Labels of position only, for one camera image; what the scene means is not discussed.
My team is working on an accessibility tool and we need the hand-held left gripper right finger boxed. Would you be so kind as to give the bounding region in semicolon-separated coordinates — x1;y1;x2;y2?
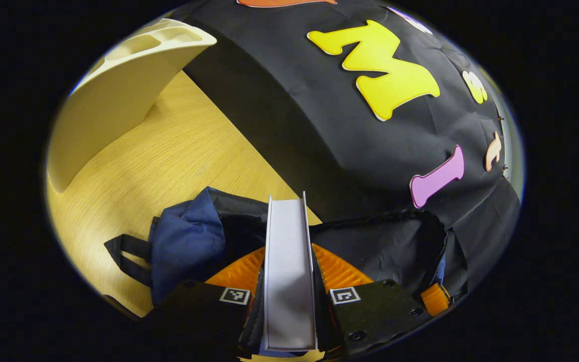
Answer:
312;243;434;359

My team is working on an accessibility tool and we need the white book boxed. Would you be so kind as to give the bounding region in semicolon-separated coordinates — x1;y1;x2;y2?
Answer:
261;191;319;352

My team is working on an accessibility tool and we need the blue schoolbag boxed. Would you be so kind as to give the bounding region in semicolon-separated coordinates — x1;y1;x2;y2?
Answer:
105;187;468;318

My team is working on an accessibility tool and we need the cream plastic bookshelf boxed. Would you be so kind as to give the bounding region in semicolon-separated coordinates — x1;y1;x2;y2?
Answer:
46;18;218;194

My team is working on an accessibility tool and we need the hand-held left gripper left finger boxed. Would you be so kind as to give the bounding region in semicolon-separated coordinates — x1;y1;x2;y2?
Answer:
151;246;266;359

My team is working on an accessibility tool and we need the black backdrop cloth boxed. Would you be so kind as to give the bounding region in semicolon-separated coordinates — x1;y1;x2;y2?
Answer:
166;0;525;297

